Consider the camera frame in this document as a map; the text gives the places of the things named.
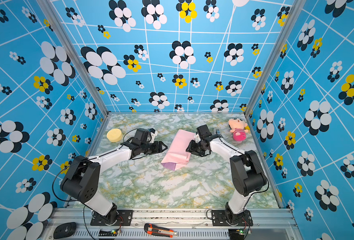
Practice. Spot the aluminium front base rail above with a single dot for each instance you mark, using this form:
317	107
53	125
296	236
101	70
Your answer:
189	224

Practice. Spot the left small circuit board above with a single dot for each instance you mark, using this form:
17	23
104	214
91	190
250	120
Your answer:
108	233

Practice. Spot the black computer mouse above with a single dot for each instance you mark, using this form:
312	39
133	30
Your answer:
65	230

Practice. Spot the pink plush doll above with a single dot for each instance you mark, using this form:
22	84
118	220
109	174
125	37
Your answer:
239	129

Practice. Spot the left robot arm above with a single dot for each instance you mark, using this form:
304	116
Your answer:
81	181

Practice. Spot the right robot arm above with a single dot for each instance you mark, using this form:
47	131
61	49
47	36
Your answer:
247	173

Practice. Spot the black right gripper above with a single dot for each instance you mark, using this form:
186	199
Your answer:
192	148

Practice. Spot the right small circuit board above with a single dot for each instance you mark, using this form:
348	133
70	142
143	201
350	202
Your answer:
236	234

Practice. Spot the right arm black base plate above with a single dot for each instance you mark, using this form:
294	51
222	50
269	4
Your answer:
222	218

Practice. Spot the aluminium frame post left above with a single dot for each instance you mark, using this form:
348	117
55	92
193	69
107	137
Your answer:
63	37

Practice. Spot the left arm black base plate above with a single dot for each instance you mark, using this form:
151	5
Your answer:
126	216

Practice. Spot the purple wrapping paper sheet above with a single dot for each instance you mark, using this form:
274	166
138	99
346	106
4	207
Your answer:
177	156

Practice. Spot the aluminium frame post right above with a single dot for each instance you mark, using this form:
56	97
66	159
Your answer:
281	40

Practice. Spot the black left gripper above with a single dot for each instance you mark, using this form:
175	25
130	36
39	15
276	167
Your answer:
159	147

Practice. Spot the small circuit board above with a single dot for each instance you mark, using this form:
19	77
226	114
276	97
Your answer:
108	233
236	234

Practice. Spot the aluminium frame post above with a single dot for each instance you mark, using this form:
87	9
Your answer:
63	37
281	40

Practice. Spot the orange black utility knife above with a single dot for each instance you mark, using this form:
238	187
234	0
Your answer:
154	230

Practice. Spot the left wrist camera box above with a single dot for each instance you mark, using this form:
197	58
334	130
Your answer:
152	134

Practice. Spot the yellow round sponge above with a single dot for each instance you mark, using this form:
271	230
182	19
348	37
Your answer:
114	135

